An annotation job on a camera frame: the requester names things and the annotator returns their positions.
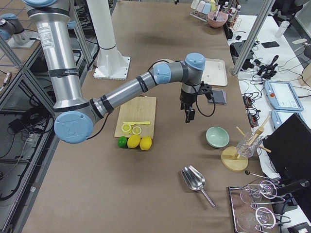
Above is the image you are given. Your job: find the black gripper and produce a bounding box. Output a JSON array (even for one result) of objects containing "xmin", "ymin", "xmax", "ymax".
[{"xmin": 180, "ymin": 91, "xmax": 196, "ymax": 123}]

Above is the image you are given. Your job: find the beige round plate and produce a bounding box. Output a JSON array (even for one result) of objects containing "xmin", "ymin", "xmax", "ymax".
[{"xmin": 153, "ymin": 59, "xmax": 174, "ymax": 67}]

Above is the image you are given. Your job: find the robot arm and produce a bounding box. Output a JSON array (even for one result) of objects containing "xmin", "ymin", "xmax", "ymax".
[
  {"xmin": 0, "ymin": 13, "xmax": 30, "ymax": 45},
  {"xmin": 25, "ymin": 0, "xmax": 206, "ymax": 144}
]

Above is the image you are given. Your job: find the cream rabbit tray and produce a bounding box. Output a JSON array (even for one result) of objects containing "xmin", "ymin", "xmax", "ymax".
[{"xmin": 202, "ymin": 58, "xmax": 227, "ymax": 86}]

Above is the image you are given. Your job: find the black wooden glass tray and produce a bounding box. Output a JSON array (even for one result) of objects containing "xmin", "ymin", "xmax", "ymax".
[{"xmin": 228, "ymin": 186, "xmax": 292, "ymax": 233}]

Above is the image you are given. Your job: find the grey folded cloth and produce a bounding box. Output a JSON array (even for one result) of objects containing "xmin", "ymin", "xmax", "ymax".
[{"xmin": 208, "ymin": 89, "xmax": 227, "ymax": 105}]

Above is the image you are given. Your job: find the mint green bowl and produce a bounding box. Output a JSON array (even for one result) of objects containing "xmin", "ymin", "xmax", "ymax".
[{"xmin": 206, "ymin": 127, "xmax": 229, "ymax": 148}]

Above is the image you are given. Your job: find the bamboo cutting board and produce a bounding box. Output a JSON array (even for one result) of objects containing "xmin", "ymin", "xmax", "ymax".
[{"xmin": 114, "ymin": 97, "xmax": 156, "ymax": 139}]

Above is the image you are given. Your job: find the whole yellow lemon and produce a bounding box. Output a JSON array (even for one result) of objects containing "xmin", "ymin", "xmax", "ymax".
[
  {"xmin": 127, "ymin": 135, "xmax": 141, "ymax": 149},
  {"xmin": 139, "ymin": 136, "xmax": 152, "ymax": 150}
]

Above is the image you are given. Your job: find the lemon slice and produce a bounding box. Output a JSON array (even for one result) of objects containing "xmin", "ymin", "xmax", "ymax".
[
  {"xmin": 121, "ymin": 124, "xmax": 132, "ymax": 134},
  {"xmin": 132, "ymin": 126, "xmax": 142, "ymax": 135}
]

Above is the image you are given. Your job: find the wooden mug tree stand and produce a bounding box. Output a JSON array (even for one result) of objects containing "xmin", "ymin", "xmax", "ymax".
[{"xmin": 221, "ymin": 116, "xmax": 271, "ymax": 172}]

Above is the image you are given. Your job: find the yellow plastic knife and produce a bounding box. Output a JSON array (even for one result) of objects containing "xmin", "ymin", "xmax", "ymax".
[{"xmin": 123, "ymin": 121, "xmax": 151, "ymax": 125}]

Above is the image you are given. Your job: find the crystal glass on stand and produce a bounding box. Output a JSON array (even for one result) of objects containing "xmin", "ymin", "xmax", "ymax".
[{"xmin": 236, "ymin": 132, "xmax": 262, "ymax": 158}]

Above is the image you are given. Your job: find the stainless steel scoop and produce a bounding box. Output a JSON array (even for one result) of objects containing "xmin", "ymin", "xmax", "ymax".
[{"xmin": 181, "ymin": 165, "xmax": 216, "ymax": 207}]

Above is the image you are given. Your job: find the green lime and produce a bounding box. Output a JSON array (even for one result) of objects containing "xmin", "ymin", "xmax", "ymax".
[{"xmin": 118, "ymin": 136, "xmax": 127, "ymax": 148}]

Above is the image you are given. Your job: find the blue teach pendant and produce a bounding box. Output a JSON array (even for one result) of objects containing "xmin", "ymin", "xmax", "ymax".
[
  {"xmin": 264, "ymin": 81, "xmax": 304, "ymax": 112},
  {"xmin": 271, "ymin": 109, "xmax": 303, "ymax": 129}
]

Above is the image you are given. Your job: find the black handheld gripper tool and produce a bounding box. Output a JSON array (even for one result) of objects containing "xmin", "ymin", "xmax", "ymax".
[{"xmin": 257, "ymin": 55, "xmax": 279, "ymax": 80}]

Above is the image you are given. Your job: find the white cup rack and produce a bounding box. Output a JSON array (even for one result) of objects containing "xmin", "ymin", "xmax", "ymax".
[{"xmin": 190, "ymin": 10, "xmax": 207, "ymax": 18}]

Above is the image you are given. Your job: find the steel muddler black tip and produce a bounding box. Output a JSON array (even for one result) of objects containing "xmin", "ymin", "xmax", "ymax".
[{"xmin": 213, "ymin": 5, "xmax": 221, "ymax": 21}]

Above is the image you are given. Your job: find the pink bowl of ice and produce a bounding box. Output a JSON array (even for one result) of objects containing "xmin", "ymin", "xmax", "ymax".
[{"xmin": 207, "ymin": 11, "xmax": 228, "ymax": 28}]

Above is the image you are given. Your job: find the black smartphone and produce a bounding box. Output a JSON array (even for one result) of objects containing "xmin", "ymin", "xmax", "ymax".
[{"xmin": 261, "ymin": 41, "xmax": 280, "ymax": 49}]

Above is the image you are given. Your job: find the black monitor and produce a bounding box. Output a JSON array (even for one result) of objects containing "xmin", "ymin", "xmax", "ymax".
[{"xmin": 259, "ymin": 113, "xmax": 311, "ymax": 195}]

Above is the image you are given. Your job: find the blue plastic cup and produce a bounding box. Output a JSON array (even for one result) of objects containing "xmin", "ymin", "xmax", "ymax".
[{"xmin": 202, "ymin": 2, "xmax": 211, "ymax": 15}]

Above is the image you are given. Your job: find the clear drinking glass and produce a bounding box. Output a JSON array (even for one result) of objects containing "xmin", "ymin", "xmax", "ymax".
[{"xmin": 240, "ymin": 180, "xmax": 285, "ymax": 204}]

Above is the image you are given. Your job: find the mint plastic cup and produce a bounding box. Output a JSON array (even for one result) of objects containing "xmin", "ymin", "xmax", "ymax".
[{"xmin": 190, "ymin": 0, "xmax": 200, "ymax": 10}]

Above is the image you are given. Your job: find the pink plastic cup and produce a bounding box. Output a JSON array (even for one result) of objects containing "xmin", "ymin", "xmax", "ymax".
[{"xmin": 196, "ymin": 0, "xmax": 206, "ymax": 13}]

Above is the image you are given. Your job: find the yellow plastic cup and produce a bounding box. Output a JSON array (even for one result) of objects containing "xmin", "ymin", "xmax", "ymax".
[{"xmin": 210, "ymin": 0, "xmax": 217, "ymax": 12}]

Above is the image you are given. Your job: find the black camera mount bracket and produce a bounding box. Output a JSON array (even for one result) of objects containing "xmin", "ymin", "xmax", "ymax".
[{"xmin": 198, "ymin": 81, "xmax": 213, "ymax": 100}]

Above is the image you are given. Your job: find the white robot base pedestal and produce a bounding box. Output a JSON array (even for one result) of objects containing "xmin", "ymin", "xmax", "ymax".
[{"xmin": 87, "ymin": 0, "xmax": 130, "ymax": 80}]

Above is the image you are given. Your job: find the aluminium frame post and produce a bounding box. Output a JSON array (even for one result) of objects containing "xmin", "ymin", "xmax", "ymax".
[{"xmin": 232, "ymin": 0, "xmax": 275, "ymax": 76}]

